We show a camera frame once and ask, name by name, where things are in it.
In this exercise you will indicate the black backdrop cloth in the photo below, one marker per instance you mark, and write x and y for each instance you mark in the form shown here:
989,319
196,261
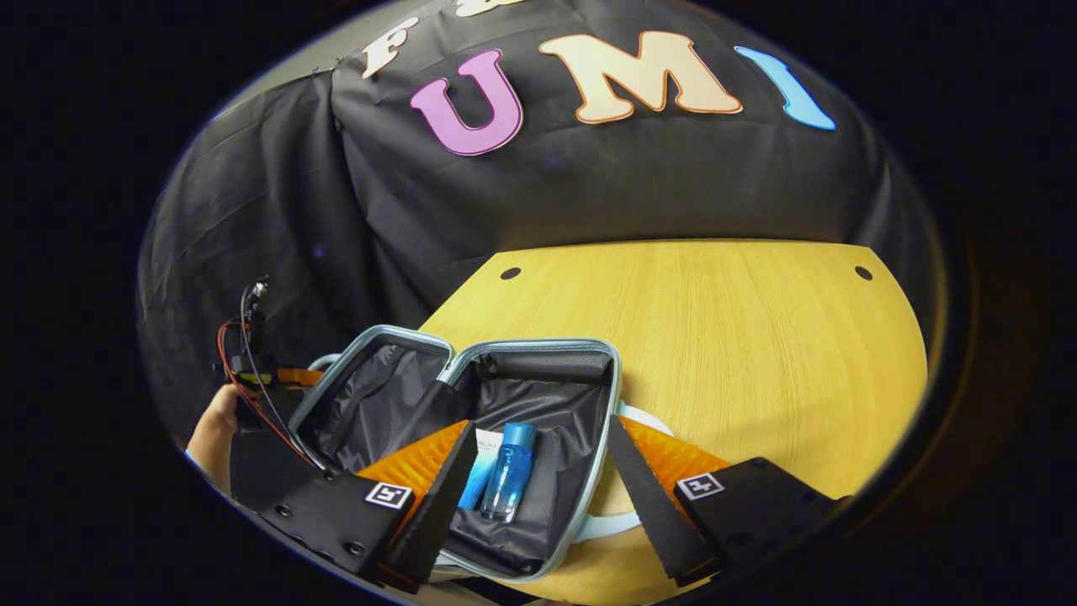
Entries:
589,185

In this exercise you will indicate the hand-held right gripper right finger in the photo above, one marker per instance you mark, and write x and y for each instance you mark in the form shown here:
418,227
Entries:
652,505

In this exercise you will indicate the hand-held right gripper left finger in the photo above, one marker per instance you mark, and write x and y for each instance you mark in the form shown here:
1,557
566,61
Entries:
442,505

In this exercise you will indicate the blue translucent bottle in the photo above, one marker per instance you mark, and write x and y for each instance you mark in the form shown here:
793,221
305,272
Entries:
509,471

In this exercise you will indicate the white and blue tube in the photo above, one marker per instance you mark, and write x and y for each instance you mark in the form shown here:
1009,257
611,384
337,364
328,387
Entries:
481,463

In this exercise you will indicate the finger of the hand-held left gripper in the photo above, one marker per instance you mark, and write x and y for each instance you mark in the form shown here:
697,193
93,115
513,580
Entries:
299,378

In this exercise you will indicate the light blue suitcase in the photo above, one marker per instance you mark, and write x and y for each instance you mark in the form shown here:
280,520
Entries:
547,404

